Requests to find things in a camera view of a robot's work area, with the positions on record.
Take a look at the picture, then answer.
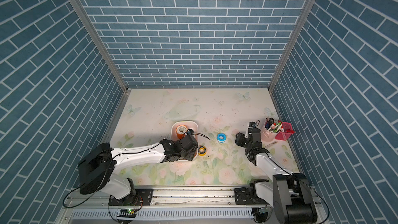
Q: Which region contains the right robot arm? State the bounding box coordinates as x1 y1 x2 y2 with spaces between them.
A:
234 125 318 224

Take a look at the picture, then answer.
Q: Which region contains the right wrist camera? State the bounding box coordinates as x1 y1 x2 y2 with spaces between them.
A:
245 121 257 138

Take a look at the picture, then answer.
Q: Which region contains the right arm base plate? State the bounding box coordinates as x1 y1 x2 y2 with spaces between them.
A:
234 187 257 205

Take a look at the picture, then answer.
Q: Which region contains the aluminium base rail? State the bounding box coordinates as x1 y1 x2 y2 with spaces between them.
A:
63 186 322 209

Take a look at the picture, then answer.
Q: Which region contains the green circuit board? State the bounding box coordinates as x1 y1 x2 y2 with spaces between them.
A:
117 208 137 219

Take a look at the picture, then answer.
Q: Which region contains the pink pen cup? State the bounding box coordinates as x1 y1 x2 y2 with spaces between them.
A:
260 117 282 143

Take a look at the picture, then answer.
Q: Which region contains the white storage box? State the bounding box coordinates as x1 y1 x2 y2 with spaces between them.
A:
171 121 199 161

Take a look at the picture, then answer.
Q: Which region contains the yellow black tape roll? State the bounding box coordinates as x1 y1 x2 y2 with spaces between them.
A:
198 146 207 156

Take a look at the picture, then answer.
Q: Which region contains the blue tape roll small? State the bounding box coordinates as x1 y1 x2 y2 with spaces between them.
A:
217 133 227 143

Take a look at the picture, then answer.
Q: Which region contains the orange tape roll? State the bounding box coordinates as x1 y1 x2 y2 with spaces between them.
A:
176 124 188 140

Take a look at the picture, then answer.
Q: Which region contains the magenta plastic basket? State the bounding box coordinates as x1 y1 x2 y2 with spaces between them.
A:
275 122 295 141

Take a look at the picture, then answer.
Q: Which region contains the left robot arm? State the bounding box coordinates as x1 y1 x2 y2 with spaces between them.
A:
78 129 199 200

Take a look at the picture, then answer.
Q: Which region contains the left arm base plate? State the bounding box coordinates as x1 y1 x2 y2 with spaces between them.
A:
108 188 154 207

